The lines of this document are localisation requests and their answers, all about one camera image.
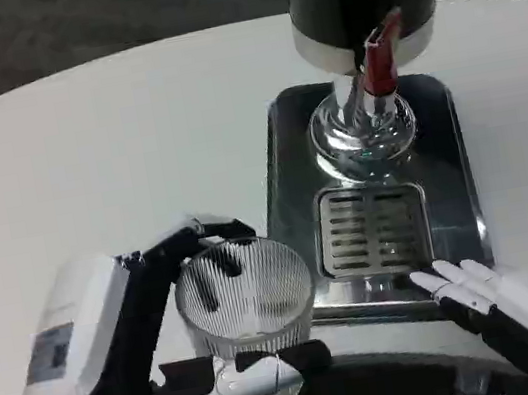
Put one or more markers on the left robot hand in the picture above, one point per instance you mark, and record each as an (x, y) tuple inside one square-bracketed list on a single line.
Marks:
[(90, 338)]

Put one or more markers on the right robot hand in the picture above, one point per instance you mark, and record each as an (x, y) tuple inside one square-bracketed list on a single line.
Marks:
[(527, 315)]

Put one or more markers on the clear ribbed glass cup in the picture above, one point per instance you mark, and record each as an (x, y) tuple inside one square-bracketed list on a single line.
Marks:
[(264, 319)]

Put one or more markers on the slotted steel drip grid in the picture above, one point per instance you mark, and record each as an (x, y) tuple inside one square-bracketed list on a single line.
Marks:
[(371, 230)]

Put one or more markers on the steel drip tray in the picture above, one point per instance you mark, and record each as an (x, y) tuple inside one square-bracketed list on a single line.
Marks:
[(436, 138)]

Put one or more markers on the red tap lever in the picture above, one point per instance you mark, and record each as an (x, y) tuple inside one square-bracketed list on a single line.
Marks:
[(379, 64)]

